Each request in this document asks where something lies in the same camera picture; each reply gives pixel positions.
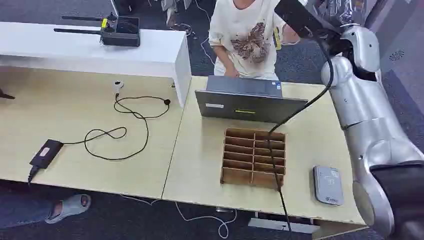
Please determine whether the person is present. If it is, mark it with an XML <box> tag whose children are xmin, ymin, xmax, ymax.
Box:
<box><xmin>208</xmin><ymin>0</ymin><xmax>301</xmax><ymax>81</ymax></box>

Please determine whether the thin white cable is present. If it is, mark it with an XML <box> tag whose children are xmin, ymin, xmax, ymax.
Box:
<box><xmin>193</xmin><ymin>0</ymin><xmax>217</xmax><ymax>66</ymax></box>

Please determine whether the wooden compartment box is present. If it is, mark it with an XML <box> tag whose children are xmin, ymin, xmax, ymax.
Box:
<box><xmin>220</xmin><ymin>127</ymin><xmax>287</xmax><ymax>190</ymax></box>

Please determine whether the grey sandal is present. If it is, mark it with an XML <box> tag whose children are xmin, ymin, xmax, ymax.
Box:
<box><xmin>44</xmin><ymin>194</ymin><xmax>92</xmax><ymax>225</ymax></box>

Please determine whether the grey card reader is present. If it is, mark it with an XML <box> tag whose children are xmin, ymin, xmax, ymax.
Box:
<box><xmin>312</xmin><ymin>165</ymin><xmax>345</xmax><ymax>207</ymax></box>

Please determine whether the person's foot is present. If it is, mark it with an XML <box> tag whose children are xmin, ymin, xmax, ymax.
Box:
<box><xmin>161</xmin><ymin>0</ymin><xmax>193</xmax><ymax>27</ymax></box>

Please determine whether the black power cord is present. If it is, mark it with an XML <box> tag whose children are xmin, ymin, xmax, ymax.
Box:
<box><xmin>27</xmin><ymin>164</ymin><xmax>41</xmax><ymax>185</ymax></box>

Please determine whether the black power adapter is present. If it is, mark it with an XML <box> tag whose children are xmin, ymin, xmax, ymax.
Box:
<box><xmin>29</xmin><ymin>139</ymin><xmax>64</xmax><ymax>170</ymax></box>

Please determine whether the white desk frame bracket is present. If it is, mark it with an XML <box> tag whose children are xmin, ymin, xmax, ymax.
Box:
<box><xmin>247</xmin><ymin>211</ymin><xmax>321</xmax><ymax>235</ymax></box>

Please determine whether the black adapter cable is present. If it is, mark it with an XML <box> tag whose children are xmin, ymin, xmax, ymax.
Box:
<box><xmin>62</xmin><ymin>95</ymin><xmax>171</xmax><ymax>162</ymax></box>

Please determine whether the white floor cable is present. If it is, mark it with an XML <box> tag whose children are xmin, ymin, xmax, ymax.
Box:
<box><xmin>119</xmin><ymin>194</ymin><xmax>238</xmax><ymax>240</ymax></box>

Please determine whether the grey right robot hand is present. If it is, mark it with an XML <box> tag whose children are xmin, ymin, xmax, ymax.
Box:
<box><xmin>306</xmin><ymin>0</ymin><xmax>369</xmax><ymax>27</ymax></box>

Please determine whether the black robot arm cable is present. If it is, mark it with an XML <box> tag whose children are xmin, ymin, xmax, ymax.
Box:
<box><xmin>265</xmin><ymin>39</ymin><xmax>335</xmax><ymax>240</ymax></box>

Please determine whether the person's leg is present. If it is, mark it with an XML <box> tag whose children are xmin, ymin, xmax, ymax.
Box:
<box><xmin>0</xmin><ymin>195</ymin><xmax>90</xmax><ymax>231</ymax></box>

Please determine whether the grey laptop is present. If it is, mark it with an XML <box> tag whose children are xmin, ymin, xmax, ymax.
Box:
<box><xmin>194</xmin><ymin>75</ymin><xmax>309</xmax><ymax>124</ymax></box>

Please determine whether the black radio box with antenna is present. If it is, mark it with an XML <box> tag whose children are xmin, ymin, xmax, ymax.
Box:
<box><xmin>61</xmin><ymin>12</ymin><xmax>140</xmax><ymax>35</ymax></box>
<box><xmin>53</xmin><ymin>27</ymin><xmax>141</xmax><ymax>48</ymax></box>

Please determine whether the white desk riser shelf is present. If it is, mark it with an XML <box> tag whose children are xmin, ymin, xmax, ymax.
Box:
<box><xmin>0</xmin><ymin>21</ymin><xmax>192</xmax><ymax>109</ymax></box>

